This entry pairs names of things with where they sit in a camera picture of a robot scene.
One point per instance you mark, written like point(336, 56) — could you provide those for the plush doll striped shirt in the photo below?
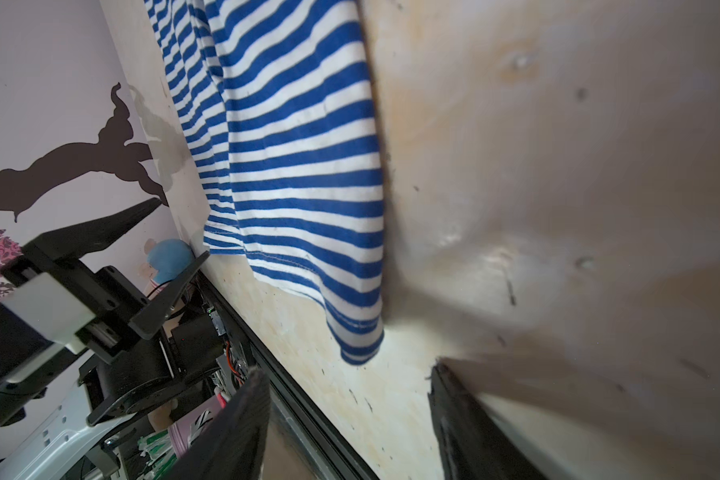
point(165, 260)

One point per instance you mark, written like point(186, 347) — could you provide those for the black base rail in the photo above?
point(304, 436)

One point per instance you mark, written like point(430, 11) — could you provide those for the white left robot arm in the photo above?
point(134, 352)

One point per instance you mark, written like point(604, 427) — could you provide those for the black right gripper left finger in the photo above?
point(224, 441)

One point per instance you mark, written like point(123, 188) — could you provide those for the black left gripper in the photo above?
point(114, 300)

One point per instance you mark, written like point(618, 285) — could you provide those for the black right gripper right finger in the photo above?
point(471, 444)

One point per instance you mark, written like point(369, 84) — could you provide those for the navy striped tank top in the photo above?
point(275, 103)

